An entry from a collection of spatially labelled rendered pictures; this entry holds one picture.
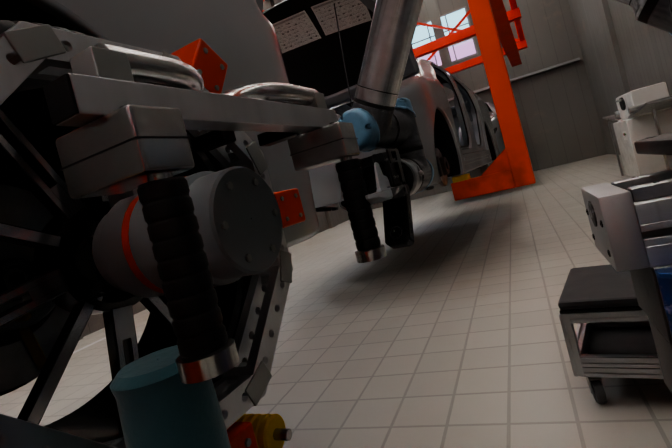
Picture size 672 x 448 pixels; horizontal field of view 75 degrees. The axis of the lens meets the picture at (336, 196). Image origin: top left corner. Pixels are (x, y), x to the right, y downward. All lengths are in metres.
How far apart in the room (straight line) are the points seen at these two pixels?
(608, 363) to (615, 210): 1.10
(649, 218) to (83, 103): 0.56
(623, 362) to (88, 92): 1.56
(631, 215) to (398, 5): 0.45
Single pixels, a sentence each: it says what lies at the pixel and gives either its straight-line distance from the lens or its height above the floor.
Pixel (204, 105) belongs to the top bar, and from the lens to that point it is 0.44.
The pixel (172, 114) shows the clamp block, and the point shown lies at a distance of 0.36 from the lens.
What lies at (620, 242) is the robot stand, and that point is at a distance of 0.60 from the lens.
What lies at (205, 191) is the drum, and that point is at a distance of 0.49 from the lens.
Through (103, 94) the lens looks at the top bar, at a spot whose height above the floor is 0.97.
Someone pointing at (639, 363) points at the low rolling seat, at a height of 0.14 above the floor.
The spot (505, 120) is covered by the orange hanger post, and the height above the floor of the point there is 1.09.
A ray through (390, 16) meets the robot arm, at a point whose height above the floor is 1.11.
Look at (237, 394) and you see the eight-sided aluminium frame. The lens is 0.70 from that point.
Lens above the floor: 0.85
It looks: level
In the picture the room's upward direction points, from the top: 15 degrees counter-clockwise
